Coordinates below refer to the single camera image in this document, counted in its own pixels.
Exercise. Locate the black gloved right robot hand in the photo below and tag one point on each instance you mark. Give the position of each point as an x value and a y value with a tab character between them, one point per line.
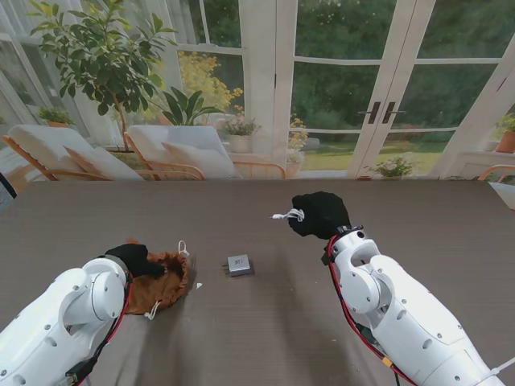
322	215

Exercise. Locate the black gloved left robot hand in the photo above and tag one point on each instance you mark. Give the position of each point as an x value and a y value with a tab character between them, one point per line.
134	257

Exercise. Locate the white and grey charger head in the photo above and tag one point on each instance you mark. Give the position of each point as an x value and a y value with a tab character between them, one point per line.
239	265

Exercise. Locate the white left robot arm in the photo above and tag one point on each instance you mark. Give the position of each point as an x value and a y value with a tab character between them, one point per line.
48	317

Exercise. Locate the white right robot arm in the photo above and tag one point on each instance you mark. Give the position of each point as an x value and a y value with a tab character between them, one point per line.
410	317

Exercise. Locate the printed sunroom backdrop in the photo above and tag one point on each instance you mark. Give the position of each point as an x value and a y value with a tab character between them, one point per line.
342	88

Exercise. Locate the dark object at table edge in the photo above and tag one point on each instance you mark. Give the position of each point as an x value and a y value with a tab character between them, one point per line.
6	195

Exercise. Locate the white paper sheet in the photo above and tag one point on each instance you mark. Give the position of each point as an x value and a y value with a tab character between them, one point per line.
505	194

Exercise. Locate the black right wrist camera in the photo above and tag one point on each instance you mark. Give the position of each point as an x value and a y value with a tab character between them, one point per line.
326	258

